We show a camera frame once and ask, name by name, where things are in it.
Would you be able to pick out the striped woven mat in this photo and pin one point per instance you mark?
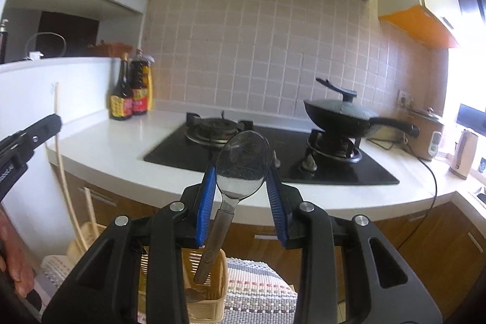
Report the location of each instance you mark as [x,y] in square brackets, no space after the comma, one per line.
[258,286]

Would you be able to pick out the cream electric kettle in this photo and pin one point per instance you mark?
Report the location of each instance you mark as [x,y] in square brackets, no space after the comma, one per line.
[465,153]

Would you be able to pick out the black wok lid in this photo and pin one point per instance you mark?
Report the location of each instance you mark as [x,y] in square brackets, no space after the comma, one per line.
[341,105]

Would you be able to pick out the wide dark sauce bottle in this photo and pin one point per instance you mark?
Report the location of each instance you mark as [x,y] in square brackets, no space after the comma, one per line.
[139,96]

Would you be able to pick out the person's left hand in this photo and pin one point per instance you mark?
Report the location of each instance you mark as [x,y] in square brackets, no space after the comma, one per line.
[17,259]

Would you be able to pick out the wooden lower cabinets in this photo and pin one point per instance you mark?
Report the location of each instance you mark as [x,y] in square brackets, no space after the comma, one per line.
[436,244]

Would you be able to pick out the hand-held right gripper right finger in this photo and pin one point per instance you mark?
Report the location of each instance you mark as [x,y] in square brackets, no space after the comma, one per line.
[275,212]

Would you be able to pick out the black wok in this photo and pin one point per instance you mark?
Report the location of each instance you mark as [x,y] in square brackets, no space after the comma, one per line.
[341,121]

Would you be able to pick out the wooden chopstick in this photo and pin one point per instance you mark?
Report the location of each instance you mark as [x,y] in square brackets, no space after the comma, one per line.
[62,172]

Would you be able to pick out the white wall socket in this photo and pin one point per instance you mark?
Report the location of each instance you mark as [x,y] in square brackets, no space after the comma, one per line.
[404,99]

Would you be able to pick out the rice cooker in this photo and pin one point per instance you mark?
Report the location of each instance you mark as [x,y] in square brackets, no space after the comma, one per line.
[421,134]

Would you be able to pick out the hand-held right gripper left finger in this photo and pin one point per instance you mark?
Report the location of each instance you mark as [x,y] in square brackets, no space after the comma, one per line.
[203,210]

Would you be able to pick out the yellow bottle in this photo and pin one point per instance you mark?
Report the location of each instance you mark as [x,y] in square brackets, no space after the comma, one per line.
[150,88]

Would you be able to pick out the large metal spoon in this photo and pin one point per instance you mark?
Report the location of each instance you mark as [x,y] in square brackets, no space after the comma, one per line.
[243,164]

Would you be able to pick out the black gas stove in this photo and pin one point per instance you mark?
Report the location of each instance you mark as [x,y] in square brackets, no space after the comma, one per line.
[341,172]

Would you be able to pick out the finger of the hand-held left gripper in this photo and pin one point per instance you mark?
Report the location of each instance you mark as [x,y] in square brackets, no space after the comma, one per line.
[41,126]

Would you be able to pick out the slim dark soy sauce bottle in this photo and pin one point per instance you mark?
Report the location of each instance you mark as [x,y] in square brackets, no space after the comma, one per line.
[121,104]

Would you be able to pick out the yellow plastic utensil basket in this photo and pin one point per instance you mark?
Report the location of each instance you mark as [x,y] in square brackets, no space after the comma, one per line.
[214,282]

